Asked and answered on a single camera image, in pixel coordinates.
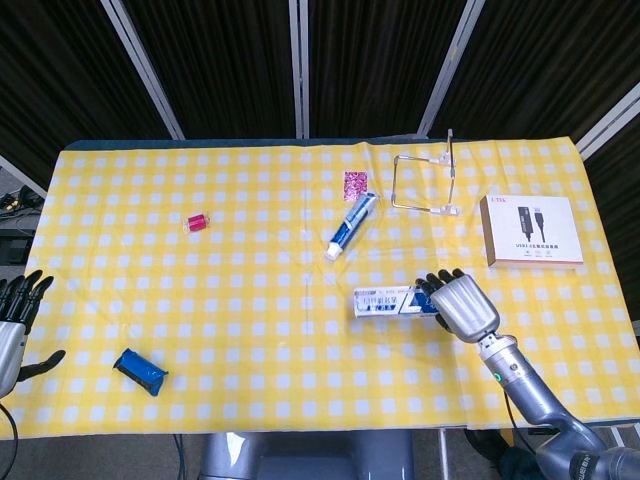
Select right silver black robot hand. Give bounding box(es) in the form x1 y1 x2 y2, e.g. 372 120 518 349
416 268 502 344

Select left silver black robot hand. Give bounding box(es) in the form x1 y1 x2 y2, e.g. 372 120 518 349
0 269 67 401

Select white blue toothpaste box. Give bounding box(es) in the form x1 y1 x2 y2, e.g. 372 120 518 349
352 284 444 320

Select blue white toothpaste tube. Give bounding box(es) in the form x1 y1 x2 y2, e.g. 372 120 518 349
323 192 380 262

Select clear acrylic stand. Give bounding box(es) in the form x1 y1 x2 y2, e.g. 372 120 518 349
391 128 461 217

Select blue plastic packet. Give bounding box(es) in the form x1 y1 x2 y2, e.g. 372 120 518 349
112 347 170 398

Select pink patterned square card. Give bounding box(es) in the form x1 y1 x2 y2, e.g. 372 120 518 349
342 170 369 201

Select yellow white checkered tablecloth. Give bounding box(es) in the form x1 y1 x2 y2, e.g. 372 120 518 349
0 137 640 441

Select grey robot torso base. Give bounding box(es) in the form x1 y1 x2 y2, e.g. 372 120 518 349
197 430 416 480

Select black curtain panel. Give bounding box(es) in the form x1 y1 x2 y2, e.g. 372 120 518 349
0 0 171 166
429 0 640 144
307 0 469 139
117 0 301 140

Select white USB cable box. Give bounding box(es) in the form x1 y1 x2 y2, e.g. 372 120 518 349
479 194 585 271

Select black cable bundle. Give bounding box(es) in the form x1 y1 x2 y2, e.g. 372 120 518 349
0 184 46 226

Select white partition frame post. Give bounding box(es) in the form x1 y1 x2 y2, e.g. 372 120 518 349
288 0 310 139
99 0 186 140
0 153 49 197
416 0 487 137
574 79 640 161

